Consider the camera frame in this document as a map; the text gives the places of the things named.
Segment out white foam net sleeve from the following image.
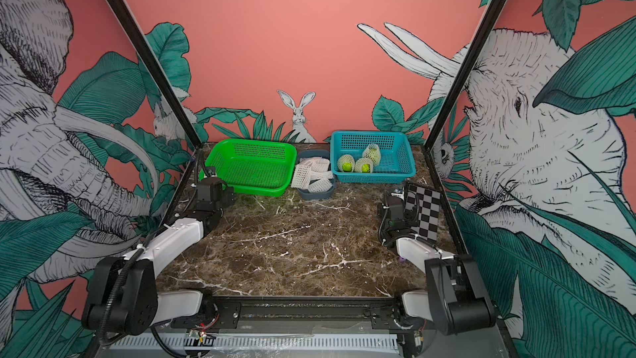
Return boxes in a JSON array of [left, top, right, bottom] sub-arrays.
[[354, 157, 374, 173], [337, 154, 355, 173], [362, 144, 381, 167]]

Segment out green custard apple front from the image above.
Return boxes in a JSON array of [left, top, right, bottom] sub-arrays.
[[365, 148, 381, 166]]

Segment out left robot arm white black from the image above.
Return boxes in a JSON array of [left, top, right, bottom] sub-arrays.
[[81, 177, 235, 343]]

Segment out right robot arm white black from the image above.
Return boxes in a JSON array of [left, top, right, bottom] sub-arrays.
[[378, 192, 496, 336]]

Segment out stack of white foam nets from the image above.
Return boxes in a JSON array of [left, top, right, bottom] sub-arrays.
[[291, 157, 334, 193]]

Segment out black white checkerboard plate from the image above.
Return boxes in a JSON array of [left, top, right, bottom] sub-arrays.
[[404, 182, 442, 245]]

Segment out bright green plastic basket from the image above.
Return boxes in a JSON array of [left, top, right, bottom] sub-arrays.
[[205, 139, 297, 197]]

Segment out teal plastic basket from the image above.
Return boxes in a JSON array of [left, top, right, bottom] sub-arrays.
[[330, 131, 417, 184]]

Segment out dark blue small bin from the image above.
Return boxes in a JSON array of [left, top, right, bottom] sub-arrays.
[[296, 149, 336, 201]]

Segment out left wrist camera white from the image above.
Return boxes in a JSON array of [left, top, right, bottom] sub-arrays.
[[203, 166, 216, 177]]

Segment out black front mounting rail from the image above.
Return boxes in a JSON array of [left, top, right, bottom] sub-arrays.
[[168, 296, 503, 331]]

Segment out white slotted cable duct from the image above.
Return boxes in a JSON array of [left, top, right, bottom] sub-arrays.
[[108, 333, 400, 354]]

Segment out black left frame post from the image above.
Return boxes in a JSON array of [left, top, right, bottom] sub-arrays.
[[106, 0, 203, 150]]

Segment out black frame post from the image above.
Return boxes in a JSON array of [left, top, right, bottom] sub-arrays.
[[424, 0, 528, 151], [106, 0, 203, 150]]

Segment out black right frame post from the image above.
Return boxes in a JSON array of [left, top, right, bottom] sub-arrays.
[[424, 0, 528, 151]]

